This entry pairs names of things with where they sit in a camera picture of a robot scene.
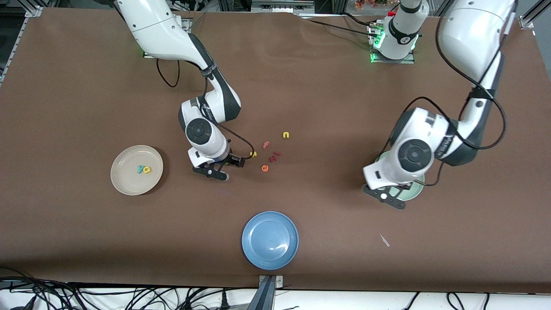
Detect blue round plate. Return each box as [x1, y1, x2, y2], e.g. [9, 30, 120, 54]
[241, 211, 299, 271]

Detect grey power strip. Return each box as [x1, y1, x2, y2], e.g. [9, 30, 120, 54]
[251, 0, 316, 13]

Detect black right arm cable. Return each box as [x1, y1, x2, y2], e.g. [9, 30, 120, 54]
[156, 59, 255, 159]

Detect beige round plate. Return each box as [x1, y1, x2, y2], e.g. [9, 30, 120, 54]
[110, 145, 164, 196]

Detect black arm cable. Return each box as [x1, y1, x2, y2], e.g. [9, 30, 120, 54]
[377, 9, 508, 188]
[156, 59, 255, 159]

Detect aluminium table edge rail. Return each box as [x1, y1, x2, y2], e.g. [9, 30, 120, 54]
[0, 6, 43, 87]

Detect black base cable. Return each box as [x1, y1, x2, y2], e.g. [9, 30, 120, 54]
[301, 13, 379, 39]

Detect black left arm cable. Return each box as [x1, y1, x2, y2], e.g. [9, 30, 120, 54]
[377, 9, 508, 188]

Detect brown table cover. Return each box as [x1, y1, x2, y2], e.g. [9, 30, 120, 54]
[0, 8, 551, 294]

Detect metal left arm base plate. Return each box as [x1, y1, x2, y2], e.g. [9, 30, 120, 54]
[368, 22, 416, 64]

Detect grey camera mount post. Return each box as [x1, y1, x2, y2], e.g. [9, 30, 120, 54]
[248, 275, 285, 310]

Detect light green round plate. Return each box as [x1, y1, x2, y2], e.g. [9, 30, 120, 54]
[377, 152, 425, 202]

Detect aluminium frame profile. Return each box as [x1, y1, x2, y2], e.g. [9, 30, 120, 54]
[519, 0, 551, 30]

